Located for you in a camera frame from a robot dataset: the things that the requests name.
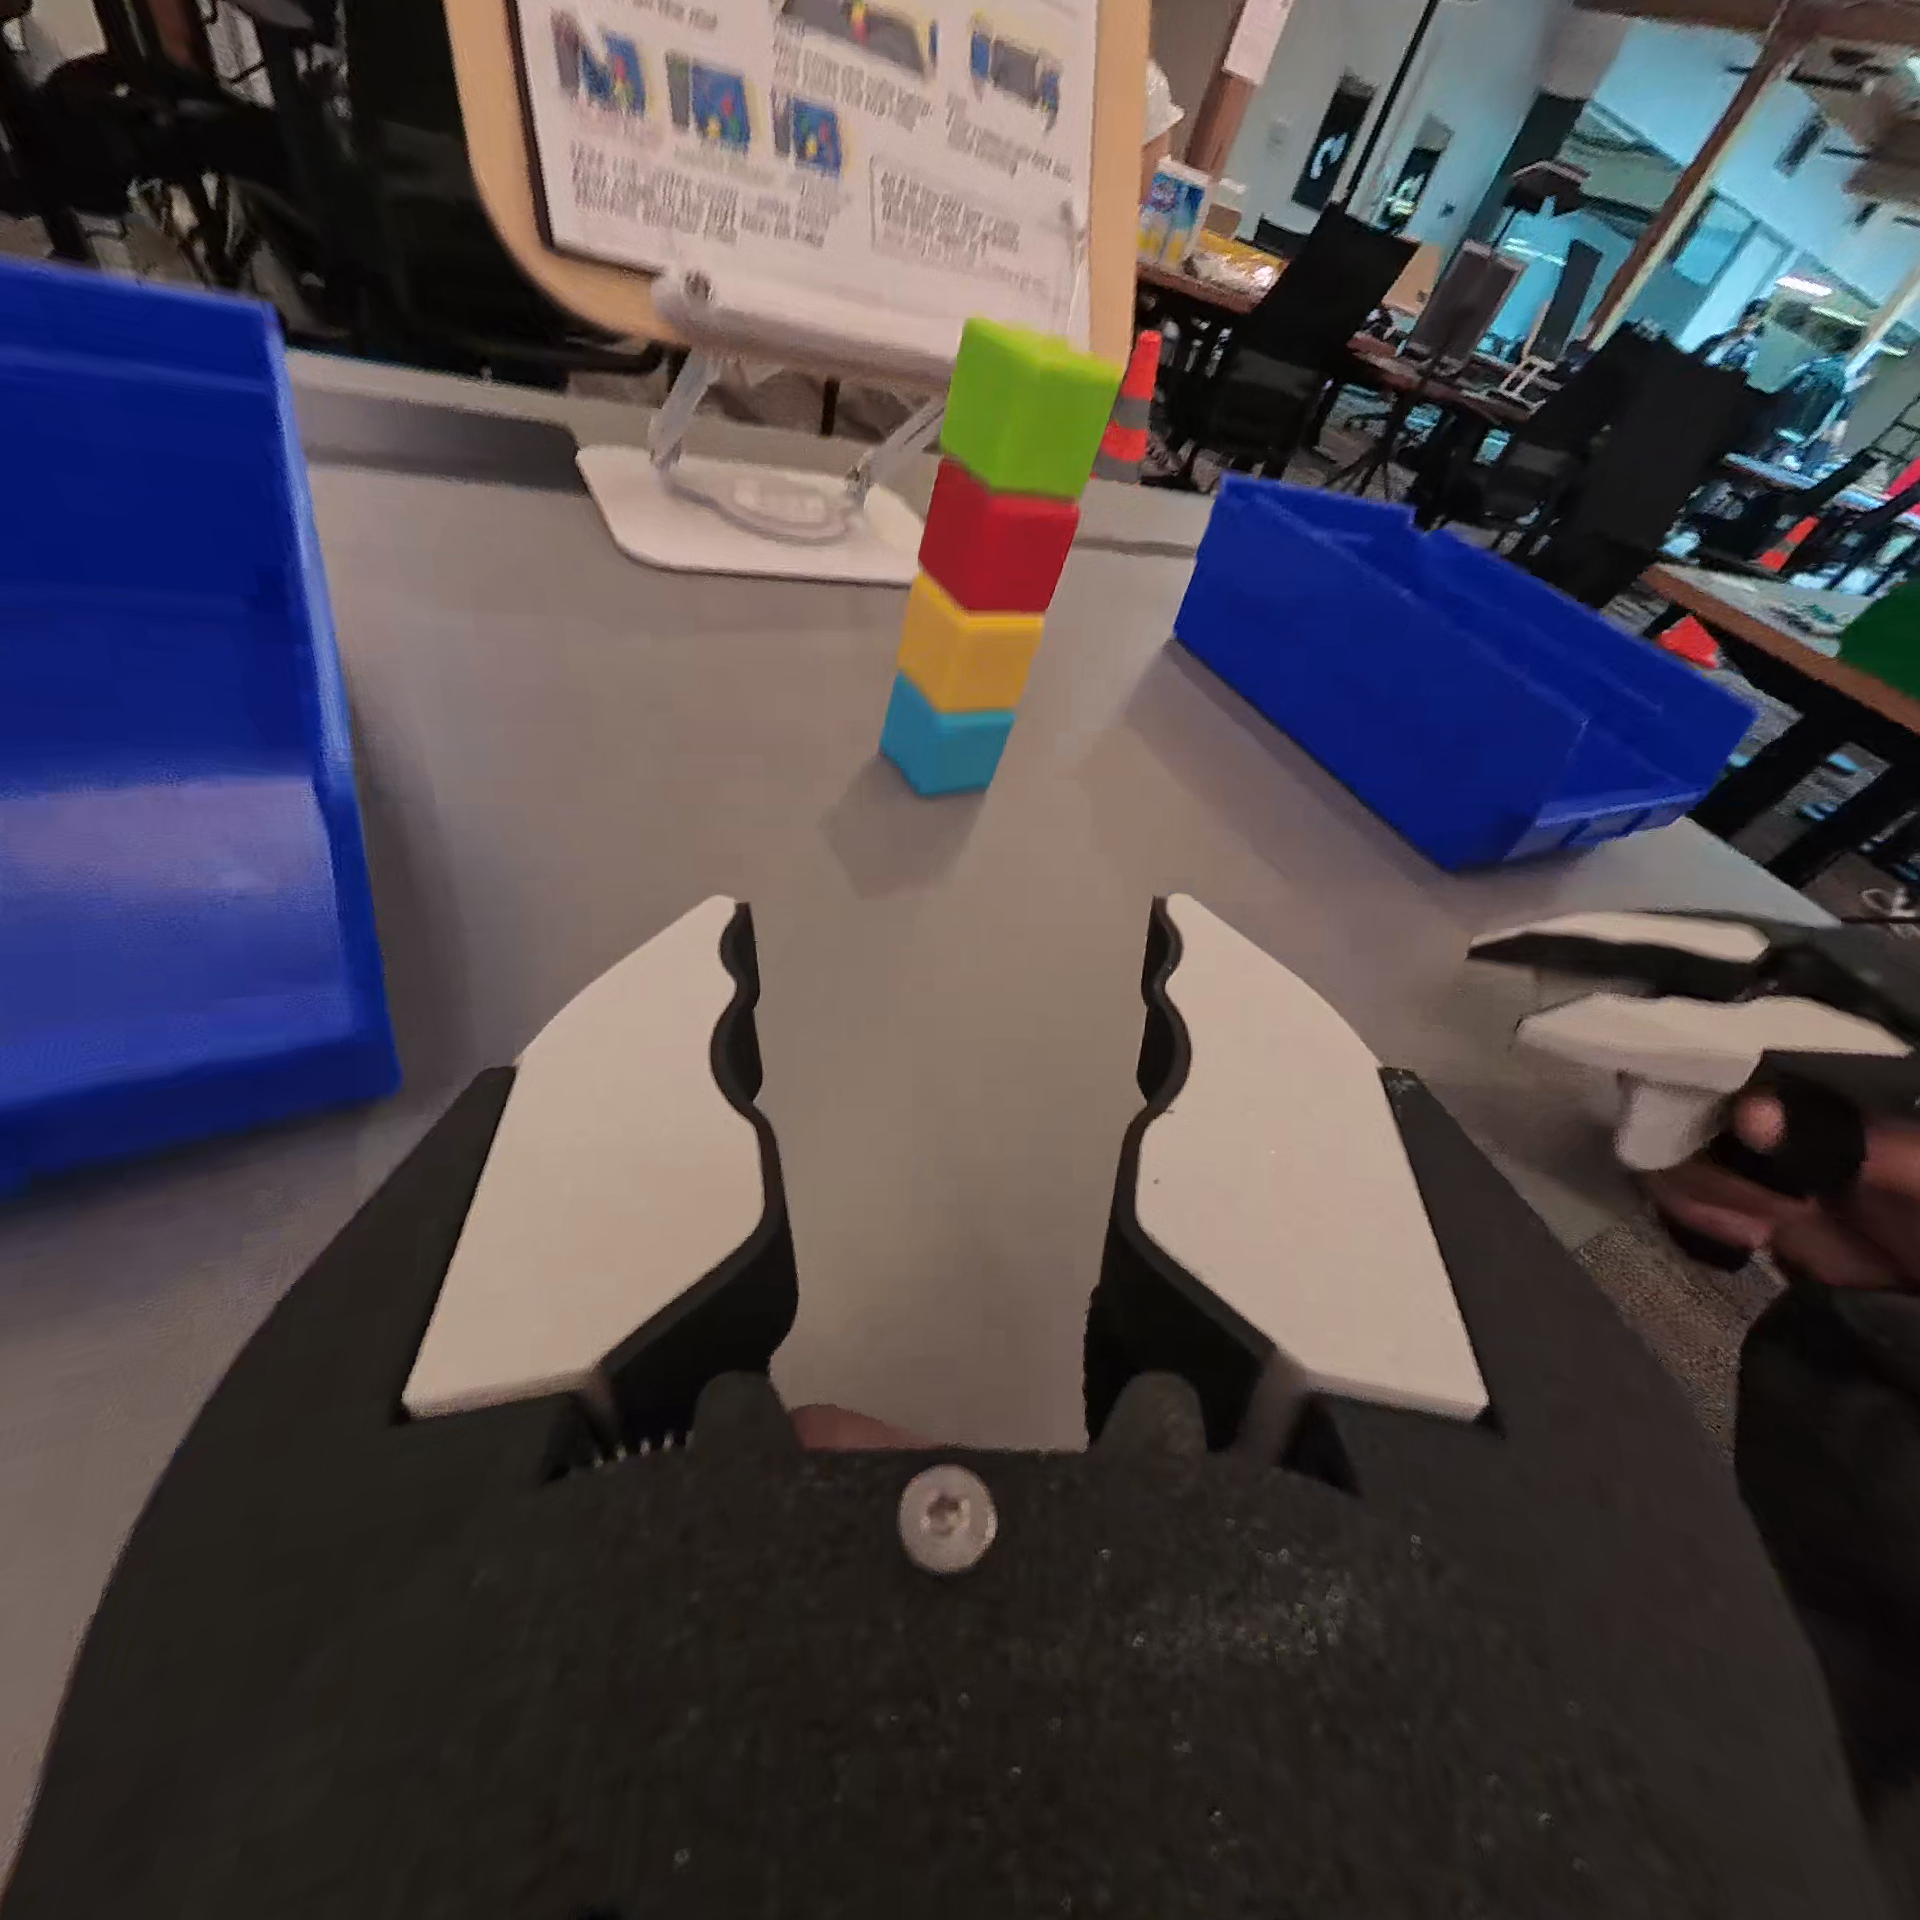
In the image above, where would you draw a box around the printed instruction sheet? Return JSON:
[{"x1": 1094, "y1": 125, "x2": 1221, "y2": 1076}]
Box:
[{"x1": 511, "y1": 0, "x2": 1108, "y2": 389}]

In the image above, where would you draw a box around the yellow cube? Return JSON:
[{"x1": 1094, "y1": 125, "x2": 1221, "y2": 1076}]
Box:
[{"x1": 893, "y1": 570, "x2": 1048, "y2": 718}]

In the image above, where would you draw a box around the person's right hand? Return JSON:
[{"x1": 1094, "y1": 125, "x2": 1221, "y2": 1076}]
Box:
[{"x1": 1640, "y1": 1123, "x2": 1920, "y2": 1291}]

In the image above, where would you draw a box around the wooden board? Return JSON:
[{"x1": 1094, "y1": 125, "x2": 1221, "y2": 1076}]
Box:
[{"x1": 446, "y1": 0, "x2": 1156, "y2": 363}]

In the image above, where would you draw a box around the green cube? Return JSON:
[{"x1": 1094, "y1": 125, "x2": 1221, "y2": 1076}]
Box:
[{"x1": 937, "y1": 315, "x2": 1127, "y2": 503}]

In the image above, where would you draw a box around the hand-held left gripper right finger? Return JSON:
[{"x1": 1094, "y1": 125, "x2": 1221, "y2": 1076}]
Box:
[{"x1": 1081, "y1": 894, "x2": 1490, "y2": 1457}]

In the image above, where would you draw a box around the blue plastic bin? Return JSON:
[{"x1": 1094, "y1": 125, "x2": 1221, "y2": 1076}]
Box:
[
  {"x1": 1168, "y1": 470, "x2": 1761, "y2": 875},
  {"x1": 0, "y1": 255, "x2": 404, "y2": 1206}
]

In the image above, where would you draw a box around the light blue cube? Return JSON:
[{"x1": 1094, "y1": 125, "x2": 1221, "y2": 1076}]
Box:
[{"x1": 876, "y1": 673, "x2": 1015, "y2": 802}]

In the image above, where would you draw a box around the red cube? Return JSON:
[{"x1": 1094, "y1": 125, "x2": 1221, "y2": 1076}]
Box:
[{"x1": 915, "y1": 455, "x2": 1081, "y2": 616}]

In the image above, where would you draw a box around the wooden background table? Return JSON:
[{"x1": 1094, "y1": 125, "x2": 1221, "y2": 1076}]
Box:
[{"x1": 1640, "y1": 564, "x2": 1920, "y2": 889}]

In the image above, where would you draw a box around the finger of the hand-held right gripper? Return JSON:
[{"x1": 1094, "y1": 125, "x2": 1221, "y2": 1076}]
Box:
[
  {"x1": 1468, "y1": 908, "x2": 1775, "y2": 976},
  {"x1": 1515, "y1": 993, "x2": 1920, "y2": 1174}
]

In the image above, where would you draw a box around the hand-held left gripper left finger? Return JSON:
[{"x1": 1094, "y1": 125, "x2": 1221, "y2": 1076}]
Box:
[{"x1": 399, "y1": 897, "x2": 803, "y2": 1448}]

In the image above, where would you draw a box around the black office chair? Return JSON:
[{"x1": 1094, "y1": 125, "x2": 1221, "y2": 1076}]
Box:
[{"x1": 1196, "y1": 203, "x2": 1422, "y2": 486}]

